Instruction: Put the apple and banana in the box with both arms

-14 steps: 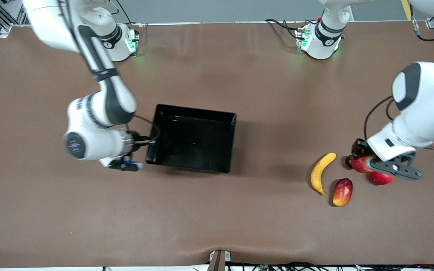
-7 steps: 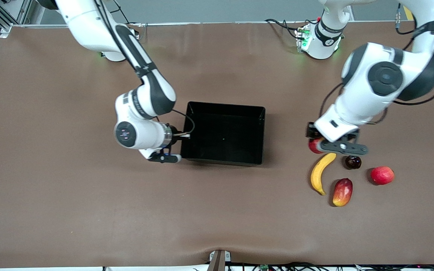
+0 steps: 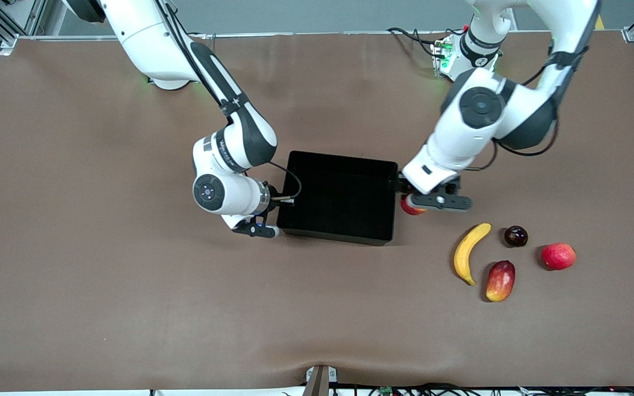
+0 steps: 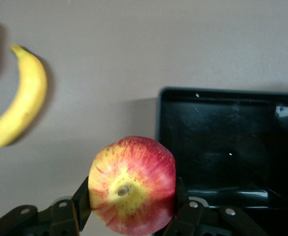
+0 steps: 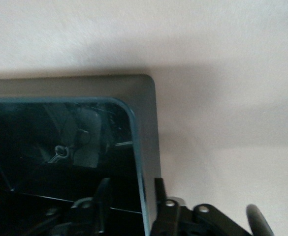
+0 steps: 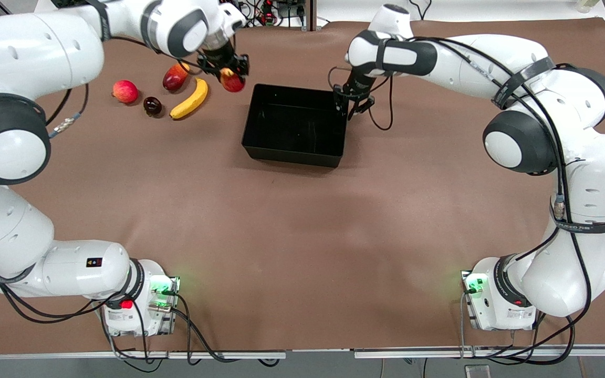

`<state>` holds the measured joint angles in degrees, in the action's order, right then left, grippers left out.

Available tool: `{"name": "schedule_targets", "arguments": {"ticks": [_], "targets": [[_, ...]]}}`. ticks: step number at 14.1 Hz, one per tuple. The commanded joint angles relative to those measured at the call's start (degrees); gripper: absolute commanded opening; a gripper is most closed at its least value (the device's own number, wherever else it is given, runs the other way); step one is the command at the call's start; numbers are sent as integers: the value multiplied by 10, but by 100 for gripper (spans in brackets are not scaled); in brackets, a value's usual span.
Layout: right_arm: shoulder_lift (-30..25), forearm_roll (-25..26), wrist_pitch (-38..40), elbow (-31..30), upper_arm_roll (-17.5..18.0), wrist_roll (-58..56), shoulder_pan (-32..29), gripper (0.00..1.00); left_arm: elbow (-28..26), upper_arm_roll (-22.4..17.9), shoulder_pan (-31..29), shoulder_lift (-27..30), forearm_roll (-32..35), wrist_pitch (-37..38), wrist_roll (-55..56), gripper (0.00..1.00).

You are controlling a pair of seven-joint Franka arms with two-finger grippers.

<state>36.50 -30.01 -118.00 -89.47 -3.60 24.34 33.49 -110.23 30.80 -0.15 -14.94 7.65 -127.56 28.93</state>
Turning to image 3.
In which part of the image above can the red yellow mango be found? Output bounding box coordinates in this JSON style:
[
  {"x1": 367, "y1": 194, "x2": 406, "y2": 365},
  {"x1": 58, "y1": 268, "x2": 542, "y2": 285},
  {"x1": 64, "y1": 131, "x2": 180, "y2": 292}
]
[{"x1": 485, "y1": 260, "x2": 516, "y2": 303}]

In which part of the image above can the red yellow apple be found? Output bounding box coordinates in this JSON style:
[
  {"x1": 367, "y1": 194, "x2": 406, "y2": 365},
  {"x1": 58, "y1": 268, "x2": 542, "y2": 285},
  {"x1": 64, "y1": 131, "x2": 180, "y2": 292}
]
[{"x1": 401, "y1": 195, "x2": 428, "y2": 216}]

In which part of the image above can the yellow banana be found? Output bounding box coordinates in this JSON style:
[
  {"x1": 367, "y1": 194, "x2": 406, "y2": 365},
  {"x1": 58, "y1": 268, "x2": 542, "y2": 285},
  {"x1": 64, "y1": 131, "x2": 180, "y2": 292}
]
[{"x1": 453, "y1": 223, "x2": 492, "y2": 286}]

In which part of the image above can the black plastic box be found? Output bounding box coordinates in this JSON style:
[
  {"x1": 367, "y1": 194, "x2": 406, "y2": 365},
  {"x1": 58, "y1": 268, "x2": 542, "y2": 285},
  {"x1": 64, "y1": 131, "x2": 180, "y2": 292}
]
[{"x1": 276, "y1": 151, "x2": 399, "y2": 246}]

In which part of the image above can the red apple right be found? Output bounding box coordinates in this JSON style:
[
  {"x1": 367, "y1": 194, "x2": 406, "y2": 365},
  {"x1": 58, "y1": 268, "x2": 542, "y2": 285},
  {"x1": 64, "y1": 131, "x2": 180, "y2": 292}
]
[{"x1": 541, "y1": 243, "x2": 577, "y2": 271}]

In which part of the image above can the black left arm base cable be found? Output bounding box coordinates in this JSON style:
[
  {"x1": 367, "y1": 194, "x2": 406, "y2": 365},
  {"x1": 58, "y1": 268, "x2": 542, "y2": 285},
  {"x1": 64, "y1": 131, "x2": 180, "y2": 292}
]
[{"x1": 387, "y1": 26, "x2": 466, "y2": 58}]

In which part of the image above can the dark purple plum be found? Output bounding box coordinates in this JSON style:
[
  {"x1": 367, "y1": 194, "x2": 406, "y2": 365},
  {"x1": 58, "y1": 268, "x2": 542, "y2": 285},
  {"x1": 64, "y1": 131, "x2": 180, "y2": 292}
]
[{"x1": 504, "y1": 225, "x2": 529, "y2": 248}]

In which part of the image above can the brown table cover mat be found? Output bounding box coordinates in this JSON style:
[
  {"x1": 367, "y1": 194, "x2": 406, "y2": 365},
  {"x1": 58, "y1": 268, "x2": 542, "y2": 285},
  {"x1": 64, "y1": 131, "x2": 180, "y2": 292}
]
[{"x1": 0, "y1": 30, "x2": 634, "y2": 392}]

